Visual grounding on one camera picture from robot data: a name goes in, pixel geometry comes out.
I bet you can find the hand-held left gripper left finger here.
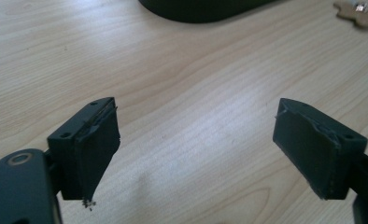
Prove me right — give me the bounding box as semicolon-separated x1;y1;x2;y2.
47;96;121;211

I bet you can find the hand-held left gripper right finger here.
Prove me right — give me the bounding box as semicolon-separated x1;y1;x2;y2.
272;97;368;201

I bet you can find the tan key fob with keys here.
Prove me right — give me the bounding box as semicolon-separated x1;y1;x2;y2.
333;0;368;30

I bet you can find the black rounded object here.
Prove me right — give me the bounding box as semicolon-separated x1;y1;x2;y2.
137;0;279;24

